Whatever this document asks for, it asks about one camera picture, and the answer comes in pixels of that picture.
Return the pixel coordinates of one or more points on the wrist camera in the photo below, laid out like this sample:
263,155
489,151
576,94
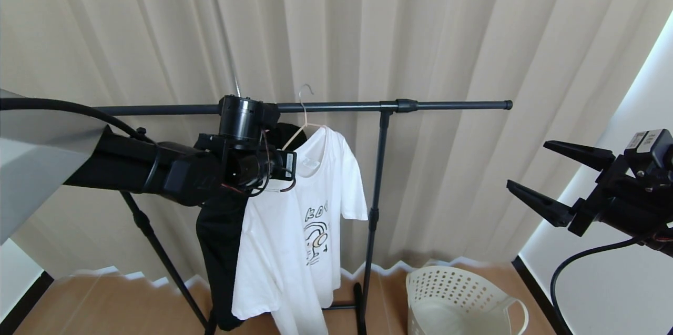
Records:
271,117
652,143

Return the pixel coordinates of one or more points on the black shorts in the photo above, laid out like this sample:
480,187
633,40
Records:
221,251

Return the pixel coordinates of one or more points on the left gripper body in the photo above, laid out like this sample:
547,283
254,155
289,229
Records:
273,169

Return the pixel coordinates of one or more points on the white garment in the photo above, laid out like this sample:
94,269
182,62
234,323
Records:
284,251

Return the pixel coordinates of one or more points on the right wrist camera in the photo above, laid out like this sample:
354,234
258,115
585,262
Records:
652,143

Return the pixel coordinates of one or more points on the pink clothes hanger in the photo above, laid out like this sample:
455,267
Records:
304,114

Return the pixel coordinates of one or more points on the beige curtain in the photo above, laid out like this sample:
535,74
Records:
473,19

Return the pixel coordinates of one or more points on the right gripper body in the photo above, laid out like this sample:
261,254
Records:
625,203

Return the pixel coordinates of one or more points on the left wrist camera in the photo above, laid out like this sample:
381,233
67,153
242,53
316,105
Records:
271,117

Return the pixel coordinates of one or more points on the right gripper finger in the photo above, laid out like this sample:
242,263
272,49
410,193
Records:
583,155
547,206

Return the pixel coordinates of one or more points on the white laundry basket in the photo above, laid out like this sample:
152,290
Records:
452,293

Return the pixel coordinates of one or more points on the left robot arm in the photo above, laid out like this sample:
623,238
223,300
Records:
131,166

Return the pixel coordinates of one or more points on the black clothes rack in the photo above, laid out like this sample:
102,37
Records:
447,105

